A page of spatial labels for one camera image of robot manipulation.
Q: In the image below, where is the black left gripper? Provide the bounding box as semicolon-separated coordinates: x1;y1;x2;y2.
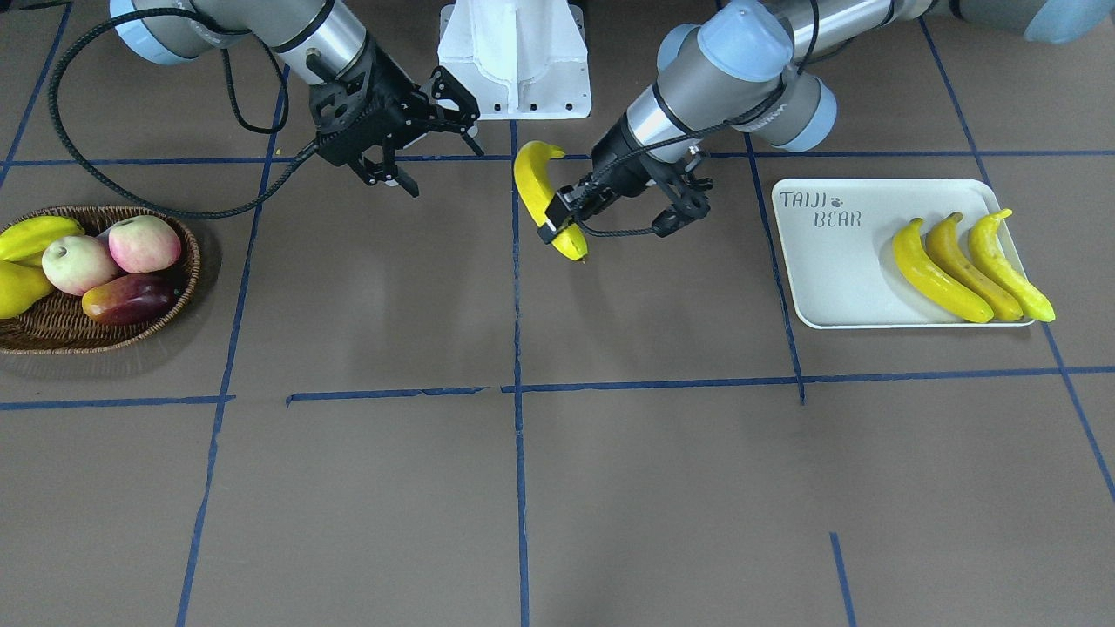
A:
537;115;714;245

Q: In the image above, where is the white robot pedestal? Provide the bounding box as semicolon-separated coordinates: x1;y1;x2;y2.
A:
437;1;592;120

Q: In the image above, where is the white bear tray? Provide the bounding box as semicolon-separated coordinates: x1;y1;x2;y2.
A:
770;179;1000;329

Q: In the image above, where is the red yellow peach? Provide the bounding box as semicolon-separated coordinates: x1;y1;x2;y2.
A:
106;215;183;273

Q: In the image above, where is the yellow starfruit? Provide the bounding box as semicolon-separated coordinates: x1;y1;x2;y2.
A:
1;215;86;262

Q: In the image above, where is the yellow lemon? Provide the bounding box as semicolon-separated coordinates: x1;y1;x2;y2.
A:
1;260;55;319

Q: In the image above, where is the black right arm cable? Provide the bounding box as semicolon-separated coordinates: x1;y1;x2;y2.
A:
48;7;319;219

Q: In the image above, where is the brown wicker basket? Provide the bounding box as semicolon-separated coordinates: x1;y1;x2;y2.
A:
1;218;202;354

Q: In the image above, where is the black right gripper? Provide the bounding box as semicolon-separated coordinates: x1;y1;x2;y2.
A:
345;39;485;197

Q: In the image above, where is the yellow green apple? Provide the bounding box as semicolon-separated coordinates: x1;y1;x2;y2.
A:
41;235;123;296

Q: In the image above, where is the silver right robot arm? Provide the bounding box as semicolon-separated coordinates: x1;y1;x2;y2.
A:
109;1;482;196

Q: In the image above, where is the yellow banana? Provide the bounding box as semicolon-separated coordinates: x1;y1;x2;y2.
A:
968;209;1057;322
925;212;1024;322
513;139;588;262
891;218;993;324

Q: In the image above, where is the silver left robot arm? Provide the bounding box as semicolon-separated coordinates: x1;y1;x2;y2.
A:
515;1;1112;260

